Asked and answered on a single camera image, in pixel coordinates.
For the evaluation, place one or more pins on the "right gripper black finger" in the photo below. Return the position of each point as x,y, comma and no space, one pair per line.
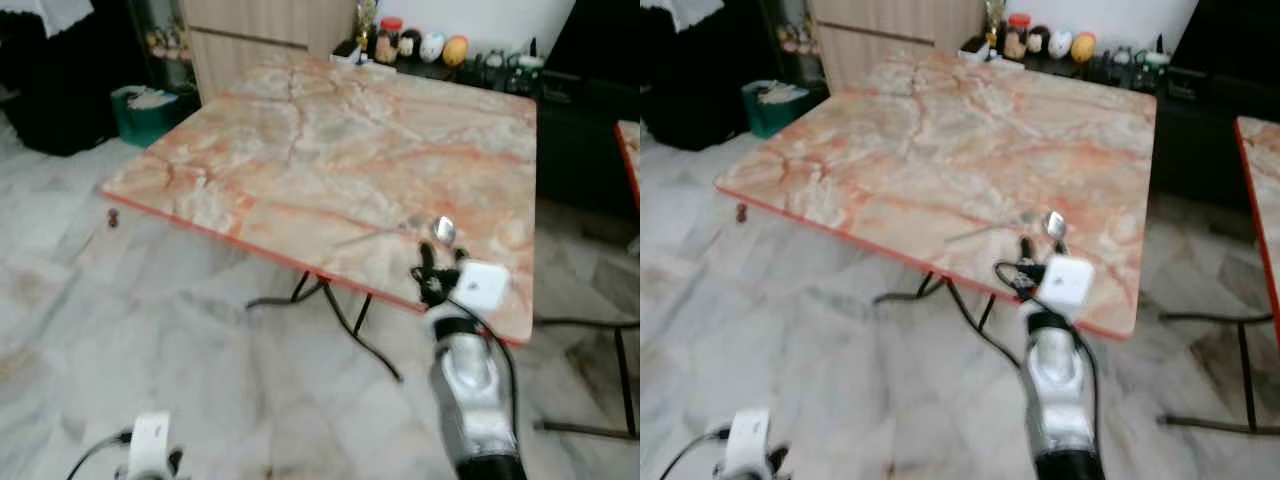
1026,250
1056,252
455,258
427,258

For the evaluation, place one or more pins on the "silver metal spoon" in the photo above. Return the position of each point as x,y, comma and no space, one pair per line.
444,231
1055,225

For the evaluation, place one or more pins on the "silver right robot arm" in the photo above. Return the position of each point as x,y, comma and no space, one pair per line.
472,390
1058,390

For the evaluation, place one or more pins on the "orange marble folding table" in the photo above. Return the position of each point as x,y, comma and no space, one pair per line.
330,160
950,150

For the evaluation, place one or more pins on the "orange egg ornament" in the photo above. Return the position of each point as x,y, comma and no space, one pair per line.
456,50
1084,47

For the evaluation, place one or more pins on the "white egg ornament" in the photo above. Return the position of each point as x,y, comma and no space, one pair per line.
432,47
1060,44

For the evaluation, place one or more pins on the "black egg ornament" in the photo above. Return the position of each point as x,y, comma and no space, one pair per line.
410,44
1039,41

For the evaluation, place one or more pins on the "small white green ornament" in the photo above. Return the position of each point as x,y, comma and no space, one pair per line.
529,62
1156,58

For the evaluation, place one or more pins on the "red lid jar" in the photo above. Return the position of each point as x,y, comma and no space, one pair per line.
1017,38
388,42

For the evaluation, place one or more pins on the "gold trophy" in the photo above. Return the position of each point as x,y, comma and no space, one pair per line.
366,25
995,22

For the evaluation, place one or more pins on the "light wooden cabinet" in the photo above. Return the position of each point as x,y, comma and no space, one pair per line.
260,40
890,35

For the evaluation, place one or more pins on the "small brown floor object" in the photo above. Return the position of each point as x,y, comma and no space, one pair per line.
742,213
113,218

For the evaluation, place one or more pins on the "black television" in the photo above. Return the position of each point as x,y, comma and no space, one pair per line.
600,35
1230,35

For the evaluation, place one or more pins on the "green plastic basket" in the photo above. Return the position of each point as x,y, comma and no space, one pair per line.
150,115
780,110

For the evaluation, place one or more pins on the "black sofa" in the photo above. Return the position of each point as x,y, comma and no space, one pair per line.
690,90
60,95

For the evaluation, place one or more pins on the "dark glass display cabinet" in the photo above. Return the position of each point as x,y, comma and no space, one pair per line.
165,45
795,40

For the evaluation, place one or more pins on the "white lace cloth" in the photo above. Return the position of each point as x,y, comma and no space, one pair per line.
690,10
50,12

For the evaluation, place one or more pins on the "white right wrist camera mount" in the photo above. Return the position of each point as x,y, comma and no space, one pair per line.
1066,285
485,287

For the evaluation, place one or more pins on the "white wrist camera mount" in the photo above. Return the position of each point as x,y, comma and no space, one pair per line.
1066,285
750,440
485,287
150,442

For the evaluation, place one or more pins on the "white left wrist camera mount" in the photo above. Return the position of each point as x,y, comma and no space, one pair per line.
750,440
150,442

